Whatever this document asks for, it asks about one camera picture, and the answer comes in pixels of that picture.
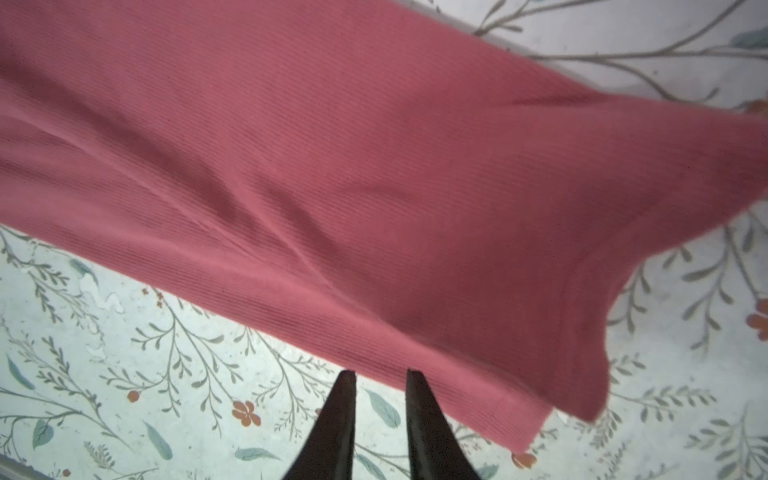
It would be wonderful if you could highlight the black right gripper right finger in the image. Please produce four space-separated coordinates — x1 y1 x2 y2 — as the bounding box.
405 370 480 480

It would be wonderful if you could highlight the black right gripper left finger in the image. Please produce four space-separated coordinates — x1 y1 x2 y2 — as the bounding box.
283 370 357 480

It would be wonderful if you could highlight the maroon tank top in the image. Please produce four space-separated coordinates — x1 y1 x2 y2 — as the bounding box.
1 1 767 451

